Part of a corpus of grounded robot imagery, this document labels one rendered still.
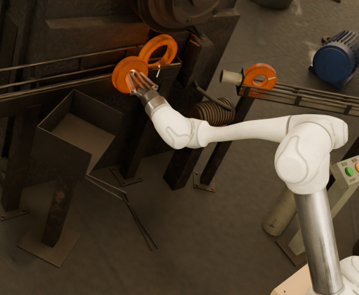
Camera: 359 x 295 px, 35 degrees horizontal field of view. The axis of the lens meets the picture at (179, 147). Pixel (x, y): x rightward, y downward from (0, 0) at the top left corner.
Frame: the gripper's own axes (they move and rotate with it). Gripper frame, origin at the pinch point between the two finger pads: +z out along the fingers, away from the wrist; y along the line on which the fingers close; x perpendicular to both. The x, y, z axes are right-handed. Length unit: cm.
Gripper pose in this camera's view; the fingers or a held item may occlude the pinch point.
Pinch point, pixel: (128, 68)
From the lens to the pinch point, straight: 226.9
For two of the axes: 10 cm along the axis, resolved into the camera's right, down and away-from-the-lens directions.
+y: 7.8, -1.9, 6.0
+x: 3.5, -6.6, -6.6
